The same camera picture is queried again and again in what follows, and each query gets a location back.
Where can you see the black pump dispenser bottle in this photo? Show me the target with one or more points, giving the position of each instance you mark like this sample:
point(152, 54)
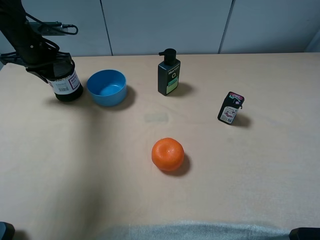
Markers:
point(168, 73)

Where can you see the grey cloth at table edge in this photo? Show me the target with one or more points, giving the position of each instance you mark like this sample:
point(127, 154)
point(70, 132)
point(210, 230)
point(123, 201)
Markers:
point(193, 230)

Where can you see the blue plastic bowl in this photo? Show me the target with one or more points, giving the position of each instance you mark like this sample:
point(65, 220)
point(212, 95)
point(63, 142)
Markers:
point(107, 87)

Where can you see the black mesh pen holder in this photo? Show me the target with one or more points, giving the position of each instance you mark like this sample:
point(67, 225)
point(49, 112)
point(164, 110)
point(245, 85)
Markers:
point(67, 86)

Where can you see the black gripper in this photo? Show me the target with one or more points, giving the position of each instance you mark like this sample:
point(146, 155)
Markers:
point(44, 60)

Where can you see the small black labelled box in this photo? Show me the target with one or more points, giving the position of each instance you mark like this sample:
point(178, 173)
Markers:
point(230, 107)

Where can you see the black right robot base corner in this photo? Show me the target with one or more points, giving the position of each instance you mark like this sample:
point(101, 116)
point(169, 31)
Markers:
point(305, 233)

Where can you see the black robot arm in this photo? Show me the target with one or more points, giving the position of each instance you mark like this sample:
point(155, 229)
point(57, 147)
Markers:
point(14, 25)

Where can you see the orange fruit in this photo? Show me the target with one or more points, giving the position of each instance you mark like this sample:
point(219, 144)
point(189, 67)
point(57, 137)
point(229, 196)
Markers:
point(167, 154)

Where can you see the black left robot base corner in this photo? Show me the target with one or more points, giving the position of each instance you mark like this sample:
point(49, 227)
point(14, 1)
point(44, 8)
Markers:
point(7, 231)

